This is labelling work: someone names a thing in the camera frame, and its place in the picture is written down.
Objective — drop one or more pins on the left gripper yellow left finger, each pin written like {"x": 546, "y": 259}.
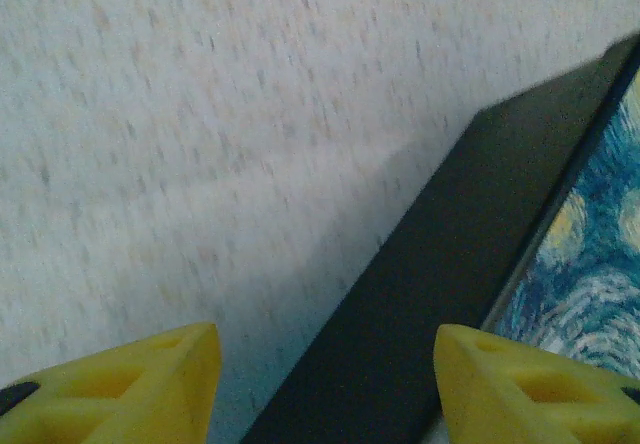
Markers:
{"x": 110, "y": 394}

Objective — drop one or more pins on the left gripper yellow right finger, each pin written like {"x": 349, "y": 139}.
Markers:
{"x": 525, "y": 394}

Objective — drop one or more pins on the black box starry night print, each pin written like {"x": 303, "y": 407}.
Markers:
{"x": 425, "y": 264}

